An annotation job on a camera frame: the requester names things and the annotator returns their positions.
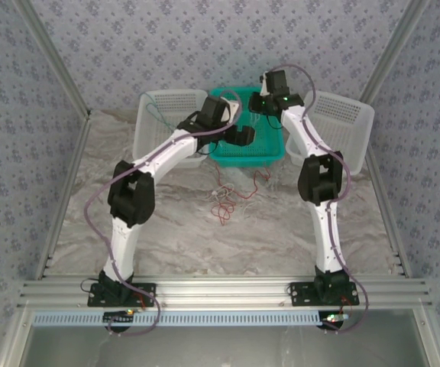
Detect thin green cable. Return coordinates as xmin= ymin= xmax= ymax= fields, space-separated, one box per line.
xmin=145 ymin=93 xmax=181 ymax=133

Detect thin red cable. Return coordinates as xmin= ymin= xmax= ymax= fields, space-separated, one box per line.
xmin=209 ymin=162 xmax=273 ymax=227

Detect teal perforated plastic basket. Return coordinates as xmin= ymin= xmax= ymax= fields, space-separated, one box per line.
xmin=208 ymin=86 xmax=286 ymax=168

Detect white perforated plastic basket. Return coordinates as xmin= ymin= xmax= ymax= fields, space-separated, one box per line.
xmin=134 ymin=89 xmax=209 ymax=169
xmin=285 ymin=89 xmax=376 ymax=177

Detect grey metal panel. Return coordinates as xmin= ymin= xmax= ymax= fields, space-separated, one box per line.
xmin=21 ymin=308 xmax=429 ymax=367

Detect aluminium frame post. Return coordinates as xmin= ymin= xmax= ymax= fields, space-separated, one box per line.
xmin=358 ymin=0 xmax=435 ymax=103
xmin=15 ymin=0 xmax=91 ymax=118

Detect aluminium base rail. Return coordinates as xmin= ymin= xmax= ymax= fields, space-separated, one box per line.
xmin=17 ymin=274 xmax=434 ymax=310

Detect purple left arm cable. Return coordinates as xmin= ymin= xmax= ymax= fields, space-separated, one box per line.
xmin=83 ymin=89 xmax=243 ymax=338

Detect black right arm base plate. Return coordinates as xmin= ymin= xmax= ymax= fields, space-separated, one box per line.
xmin=289 ymin=281 xmax=360 ymax=307

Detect white slotted cable duct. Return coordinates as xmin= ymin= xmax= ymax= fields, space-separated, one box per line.
xmin=32 ymin=310 xmax=330 ymax=328

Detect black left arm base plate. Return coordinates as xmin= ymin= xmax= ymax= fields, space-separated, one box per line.
xmin=87 ymin=281 xmax=157 ymax=307

